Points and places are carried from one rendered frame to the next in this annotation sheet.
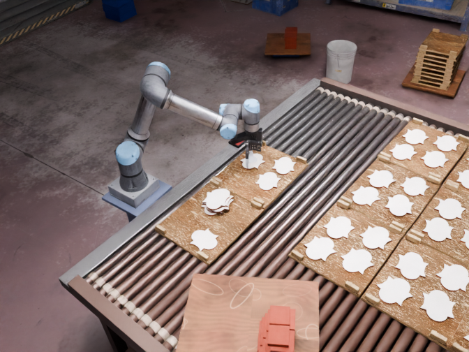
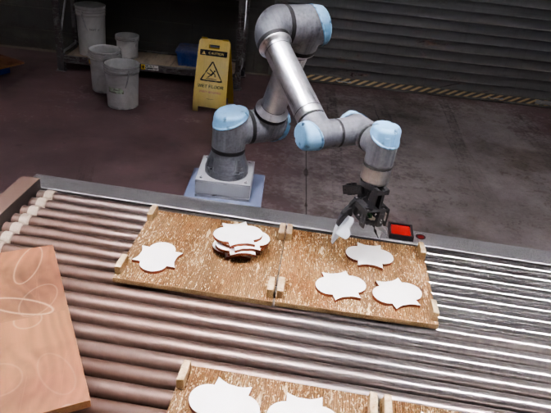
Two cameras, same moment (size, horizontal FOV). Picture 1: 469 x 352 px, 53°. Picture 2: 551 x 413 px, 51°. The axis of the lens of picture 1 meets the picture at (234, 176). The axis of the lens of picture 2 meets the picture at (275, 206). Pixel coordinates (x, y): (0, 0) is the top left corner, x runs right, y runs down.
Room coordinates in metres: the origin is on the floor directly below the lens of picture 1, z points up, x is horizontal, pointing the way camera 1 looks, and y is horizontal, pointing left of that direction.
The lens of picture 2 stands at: (0.88, -1.00, 1.85)
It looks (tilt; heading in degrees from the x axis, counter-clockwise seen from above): 30 degrees down; 52
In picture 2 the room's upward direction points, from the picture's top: 6 degrees clockwise
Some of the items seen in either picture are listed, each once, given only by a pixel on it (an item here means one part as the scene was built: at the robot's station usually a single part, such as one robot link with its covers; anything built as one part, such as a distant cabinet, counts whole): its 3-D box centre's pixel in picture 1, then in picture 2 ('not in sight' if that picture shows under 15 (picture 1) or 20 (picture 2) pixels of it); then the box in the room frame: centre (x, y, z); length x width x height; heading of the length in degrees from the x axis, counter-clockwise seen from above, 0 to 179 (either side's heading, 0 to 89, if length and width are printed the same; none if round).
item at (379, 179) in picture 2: (252, 124); (376, 173); (1.91, -0.11, 1.22); 0.08 x 0.08 x 0.05
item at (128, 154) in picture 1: (129, 157); (231, 127); (1.86, 0.53, 1.10); 0.13 x 0.12 x 0.14; 172
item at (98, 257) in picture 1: (219, 163); (343, 234); (2.02, 0.08, 0.89); 2.08 x 0.09 x 0.06; 137
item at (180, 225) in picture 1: (209, 219); (207, 252); (1.55, 0.13, 0.93); 0.41 x 0.35 x 0.02; 138
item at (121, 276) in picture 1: (242, 173); (342, 260); (1.91, -0.05, 0.90); 1.95 x 0.05 x 0.05; 137
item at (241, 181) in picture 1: (259, 172); (354, 274); (1.87, -0.14, 0.93); 0.41 x 0.35 x 0.02; 139
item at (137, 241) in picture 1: (228, 165); (343, 242); (1.97, 0.03, 0.90); 1.95 x 0.05 x 0.05; 137
